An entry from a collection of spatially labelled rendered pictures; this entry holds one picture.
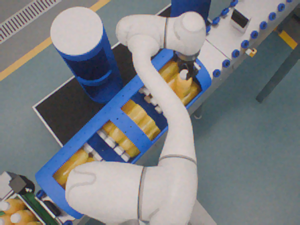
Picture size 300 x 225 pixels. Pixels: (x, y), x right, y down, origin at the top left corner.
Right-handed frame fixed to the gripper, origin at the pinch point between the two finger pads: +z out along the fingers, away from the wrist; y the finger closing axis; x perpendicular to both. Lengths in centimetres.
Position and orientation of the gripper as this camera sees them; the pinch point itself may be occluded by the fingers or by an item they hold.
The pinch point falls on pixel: (185, 71)
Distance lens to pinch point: 153.8
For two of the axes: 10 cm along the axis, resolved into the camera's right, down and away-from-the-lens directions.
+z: 0.5, 2.6, 9.6
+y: -7.1, -6.7, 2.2
